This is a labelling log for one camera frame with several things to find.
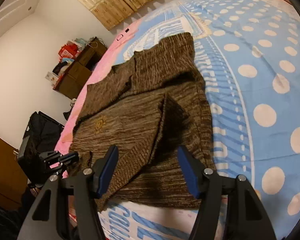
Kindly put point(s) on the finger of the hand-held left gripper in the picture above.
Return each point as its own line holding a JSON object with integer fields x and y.
{"x": 47, "y": 158}
{"x": 66, "y": 158}

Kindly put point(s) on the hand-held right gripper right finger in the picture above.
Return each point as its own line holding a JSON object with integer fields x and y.
{"x": 188, "y": 175}

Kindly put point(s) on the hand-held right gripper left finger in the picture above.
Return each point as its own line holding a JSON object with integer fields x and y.
{"x": 106, "y": 175}

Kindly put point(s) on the brown knit sweater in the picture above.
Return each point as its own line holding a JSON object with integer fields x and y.
{"x": 140, "y": 120}

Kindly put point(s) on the black bag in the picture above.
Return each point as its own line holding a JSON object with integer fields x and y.
{"x": 45, "y": 132}

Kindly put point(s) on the brown wooden cabinet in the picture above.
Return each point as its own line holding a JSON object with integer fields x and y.
{"x": 2, "y": 170}

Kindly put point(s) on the white box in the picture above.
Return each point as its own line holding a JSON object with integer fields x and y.
{"x": 52, "y": 78}

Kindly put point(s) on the brown wooden desk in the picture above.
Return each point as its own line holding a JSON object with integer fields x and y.
{"x": 81, "y": 67}

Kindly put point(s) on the blue pink polka-dot bedsheet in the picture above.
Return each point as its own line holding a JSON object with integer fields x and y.
{"x": 252, "y": 92}

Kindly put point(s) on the red gift box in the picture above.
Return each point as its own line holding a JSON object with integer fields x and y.
{"x": 67, "y": 51}

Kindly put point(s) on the beige patterned window curtain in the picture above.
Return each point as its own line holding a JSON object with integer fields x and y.
{"x": 120, "y": 0}

